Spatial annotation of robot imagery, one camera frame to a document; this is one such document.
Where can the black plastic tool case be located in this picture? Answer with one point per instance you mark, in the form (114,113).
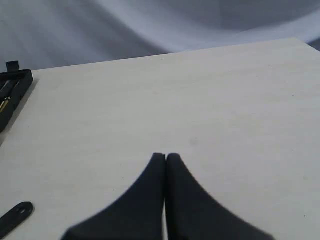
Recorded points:
(14,83)

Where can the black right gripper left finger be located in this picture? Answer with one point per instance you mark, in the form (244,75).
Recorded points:
(136,215)

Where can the white backdrop cloth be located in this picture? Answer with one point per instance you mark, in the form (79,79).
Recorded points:
(43,34)

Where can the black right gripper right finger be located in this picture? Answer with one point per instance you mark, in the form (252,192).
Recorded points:
(192,214)

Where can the black handled adjustable wrench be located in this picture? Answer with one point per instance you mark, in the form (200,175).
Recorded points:
(15,217)

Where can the yellow handled long screwdriver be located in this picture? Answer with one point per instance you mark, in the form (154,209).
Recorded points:
(4,104)

